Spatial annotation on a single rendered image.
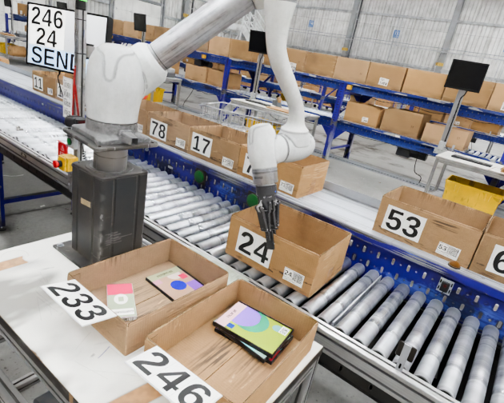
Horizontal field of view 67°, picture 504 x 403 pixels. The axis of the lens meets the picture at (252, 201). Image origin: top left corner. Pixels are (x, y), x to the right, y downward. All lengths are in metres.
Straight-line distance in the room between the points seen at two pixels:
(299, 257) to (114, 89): 0.80
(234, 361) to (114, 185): 0.64
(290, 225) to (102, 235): 0.78
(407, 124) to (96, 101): 5.25
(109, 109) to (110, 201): 0.28
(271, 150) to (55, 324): 0.82
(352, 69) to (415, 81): 1.01
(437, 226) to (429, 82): 4.75
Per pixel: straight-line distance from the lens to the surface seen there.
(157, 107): 2.98
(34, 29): 2.39
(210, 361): 1.06
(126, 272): 1.32
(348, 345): 1.26
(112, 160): 1.29
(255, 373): 1.06
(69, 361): 1.08
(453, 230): 1.66
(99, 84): 1.22
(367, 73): 6.60
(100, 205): 1.28
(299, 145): 1.39
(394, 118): 6.14
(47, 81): 3.70
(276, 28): 1.26
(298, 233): 1.66
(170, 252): 1.41
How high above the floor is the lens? 1.50
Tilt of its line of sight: 21 degrees down
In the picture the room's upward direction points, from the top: 11 degrees clockwise
